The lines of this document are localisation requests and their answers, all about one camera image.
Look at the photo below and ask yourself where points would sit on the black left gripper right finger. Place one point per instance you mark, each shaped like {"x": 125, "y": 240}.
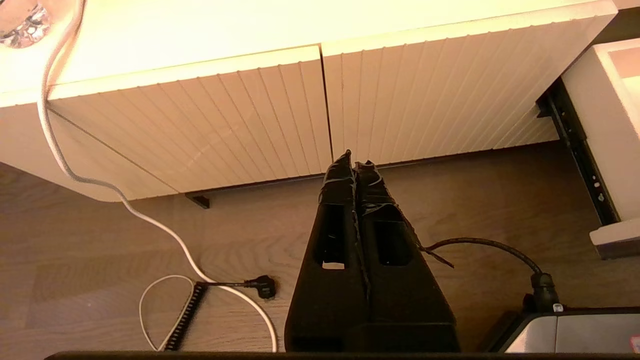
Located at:
{"x": 410, "y": 310}

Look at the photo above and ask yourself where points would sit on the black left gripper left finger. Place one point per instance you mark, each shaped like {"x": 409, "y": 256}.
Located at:
{"x": 330, "y": 300}

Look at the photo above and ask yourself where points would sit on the white ribbed drawer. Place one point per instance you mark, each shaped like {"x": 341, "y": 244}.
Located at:
{"x": 605, "y": 130}

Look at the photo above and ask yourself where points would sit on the white TV cabinet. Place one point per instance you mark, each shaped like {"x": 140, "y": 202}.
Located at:
{"x": 200, "y": 30}

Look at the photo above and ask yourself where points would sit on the silver grey device box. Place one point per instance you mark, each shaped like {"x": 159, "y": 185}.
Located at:
{"x": 575, "y": 332}

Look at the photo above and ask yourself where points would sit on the white ribbed curved cabinet panel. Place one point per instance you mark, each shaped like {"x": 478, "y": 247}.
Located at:
{"x": 200, "y": 125}

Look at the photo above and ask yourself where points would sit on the white ribbed flat cabinet panel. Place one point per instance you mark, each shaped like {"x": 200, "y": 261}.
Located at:
{"x": 440, "y": 90}

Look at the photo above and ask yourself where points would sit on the clear glass object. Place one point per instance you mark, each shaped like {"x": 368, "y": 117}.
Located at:
{"x": 27, "y": 27}

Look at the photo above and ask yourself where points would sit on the black drawer slide rail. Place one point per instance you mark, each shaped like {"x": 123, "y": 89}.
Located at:
{"x": 577, "y": 150}

